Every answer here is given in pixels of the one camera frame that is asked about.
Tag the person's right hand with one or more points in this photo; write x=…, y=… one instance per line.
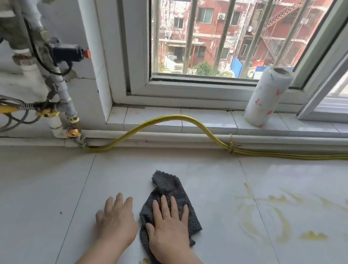
x=168, y=240

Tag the person's left hand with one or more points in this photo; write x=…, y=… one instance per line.
x=117, y=227

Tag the dark grey cloth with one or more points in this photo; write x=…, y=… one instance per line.
x=167, y=186

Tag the long white horizontal pipe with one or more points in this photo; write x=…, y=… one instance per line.
x=293, y=141

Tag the paper towel roll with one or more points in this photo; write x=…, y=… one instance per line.
x=263, y=99

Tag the white pipe brass valve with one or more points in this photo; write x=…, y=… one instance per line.
x=33, y=75

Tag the black solenoid valve red button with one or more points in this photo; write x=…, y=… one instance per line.
x=67, y=52

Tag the red brick apartment building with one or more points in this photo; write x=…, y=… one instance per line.
x=208, y=32

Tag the grey window security bars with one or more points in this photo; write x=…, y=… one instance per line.
x=191, y=22

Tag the group of white wall pipes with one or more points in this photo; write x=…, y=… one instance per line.
x=24, y=142

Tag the white window frame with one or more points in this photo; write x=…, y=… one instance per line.
x=125, y=44

